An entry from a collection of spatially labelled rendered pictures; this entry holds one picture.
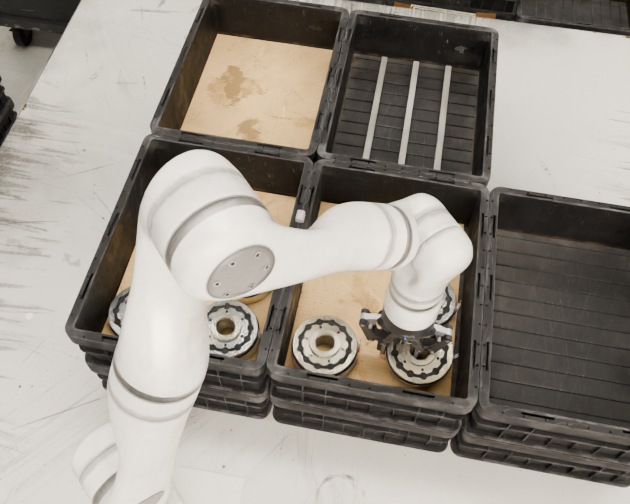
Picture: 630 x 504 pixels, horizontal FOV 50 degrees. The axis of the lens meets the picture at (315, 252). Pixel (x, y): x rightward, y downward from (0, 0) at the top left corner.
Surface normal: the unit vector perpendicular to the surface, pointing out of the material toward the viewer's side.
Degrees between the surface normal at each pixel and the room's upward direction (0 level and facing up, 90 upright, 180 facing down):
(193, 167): 7
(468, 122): 0
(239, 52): 0
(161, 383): 57
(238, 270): 83
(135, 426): 74
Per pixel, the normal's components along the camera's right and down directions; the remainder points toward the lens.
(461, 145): 0.02, -0.54
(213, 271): 0.37, 0.67
